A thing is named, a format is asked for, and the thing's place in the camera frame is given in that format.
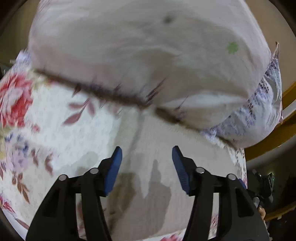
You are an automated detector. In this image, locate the lavender print right pillow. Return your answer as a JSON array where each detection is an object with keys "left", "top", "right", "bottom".
[{"left": 203, "top": 42, "right": 282, "bottom": 149}]

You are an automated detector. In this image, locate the pink floral left pillow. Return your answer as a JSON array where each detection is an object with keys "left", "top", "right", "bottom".
[{"left": 28, "top": 1, "right": 271, "bottom": 128}]

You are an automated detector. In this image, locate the wooden headboard frame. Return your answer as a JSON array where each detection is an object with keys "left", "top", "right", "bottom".
[{"left": 244, "top": 81, "right": 296, "bottom": 162}]

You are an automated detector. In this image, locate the beige cable-knit sweater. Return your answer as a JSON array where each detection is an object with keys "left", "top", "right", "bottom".
[{"left": 105, "top": 108, "right": 247, "bottom": 240}]

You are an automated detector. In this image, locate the floral white bed quilt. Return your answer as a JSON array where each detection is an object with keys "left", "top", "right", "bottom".
[{"left": 0, "top": 49, "right": 249, "bottom": 241}]

